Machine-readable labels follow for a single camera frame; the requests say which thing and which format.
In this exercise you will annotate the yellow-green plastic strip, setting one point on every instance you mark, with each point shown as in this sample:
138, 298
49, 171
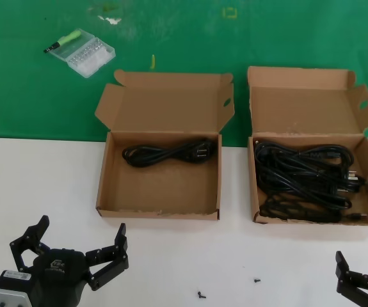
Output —
153, 61

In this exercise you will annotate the green table cloth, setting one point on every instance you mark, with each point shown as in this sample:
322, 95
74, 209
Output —
27, 105

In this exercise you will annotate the clear plastic bit case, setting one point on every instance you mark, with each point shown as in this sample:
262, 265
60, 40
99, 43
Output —
91, 60

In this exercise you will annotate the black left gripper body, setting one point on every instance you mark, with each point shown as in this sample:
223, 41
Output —
59, 275

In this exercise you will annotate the white tape scraps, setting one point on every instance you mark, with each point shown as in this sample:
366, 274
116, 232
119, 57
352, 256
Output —
111, 20

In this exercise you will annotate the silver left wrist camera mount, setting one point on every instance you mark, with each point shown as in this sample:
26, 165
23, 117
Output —
7, 294

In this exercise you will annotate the open brown cardboard box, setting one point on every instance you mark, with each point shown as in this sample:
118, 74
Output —
299, 105
164, 105

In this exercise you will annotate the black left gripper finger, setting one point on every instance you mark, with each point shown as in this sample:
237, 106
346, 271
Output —
20, 247
108, 262

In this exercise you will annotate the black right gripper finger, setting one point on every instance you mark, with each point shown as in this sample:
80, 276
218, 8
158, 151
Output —
356, 283

